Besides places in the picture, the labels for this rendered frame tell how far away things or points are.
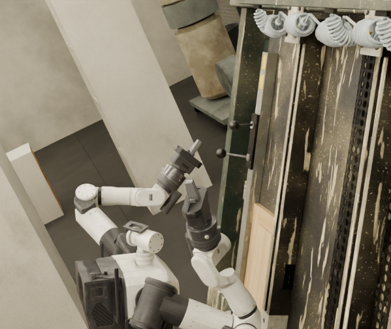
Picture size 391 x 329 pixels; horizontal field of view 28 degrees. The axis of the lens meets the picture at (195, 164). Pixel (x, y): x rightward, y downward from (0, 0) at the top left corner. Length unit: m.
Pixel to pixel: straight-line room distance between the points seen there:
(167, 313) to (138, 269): 0.23
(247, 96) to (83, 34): 3.48
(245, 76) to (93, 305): 1.09
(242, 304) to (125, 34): 4.36
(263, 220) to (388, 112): 0.90
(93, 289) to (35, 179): 5.35
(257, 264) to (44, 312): 2.65
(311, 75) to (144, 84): 4.13
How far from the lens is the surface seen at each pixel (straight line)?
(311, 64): 2.41
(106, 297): 2.41
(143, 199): 2.83
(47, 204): 7.78
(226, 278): 2.22
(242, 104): 3.00
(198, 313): 2.29
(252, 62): 2.99
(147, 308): 2.27
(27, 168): 7.67
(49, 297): 5.19
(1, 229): 5.02
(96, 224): 2.75
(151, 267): 2.46
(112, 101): 6.43
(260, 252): 2.78
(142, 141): 6.53
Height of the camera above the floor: 2.32
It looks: 18 degrees down
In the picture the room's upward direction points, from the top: 24 degrees counter-clockwise
